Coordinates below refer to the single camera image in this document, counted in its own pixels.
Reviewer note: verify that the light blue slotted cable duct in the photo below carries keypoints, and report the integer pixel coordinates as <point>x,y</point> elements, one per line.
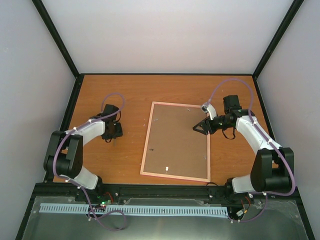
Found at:
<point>137,210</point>

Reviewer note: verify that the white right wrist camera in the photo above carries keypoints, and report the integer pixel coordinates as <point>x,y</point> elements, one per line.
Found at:
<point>207,108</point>

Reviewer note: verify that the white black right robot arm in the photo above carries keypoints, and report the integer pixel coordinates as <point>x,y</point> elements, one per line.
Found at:
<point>273,168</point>

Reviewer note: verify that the clear acrylic front panel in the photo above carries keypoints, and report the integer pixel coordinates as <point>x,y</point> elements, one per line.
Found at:
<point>265,220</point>

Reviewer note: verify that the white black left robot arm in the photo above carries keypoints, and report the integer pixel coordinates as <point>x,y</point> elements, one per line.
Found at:
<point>64,155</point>

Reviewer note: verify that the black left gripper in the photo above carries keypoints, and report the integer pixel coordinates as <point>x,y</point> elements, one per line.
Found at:
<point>118,132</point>

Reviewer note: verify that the pink wooden picture frame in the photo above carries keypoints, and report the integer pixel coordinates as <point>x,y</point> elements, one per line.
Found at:
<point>172,148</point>

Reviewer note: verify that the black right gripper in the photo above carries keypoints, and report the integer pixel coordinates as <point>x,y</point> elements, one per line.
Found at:
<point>204,122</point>

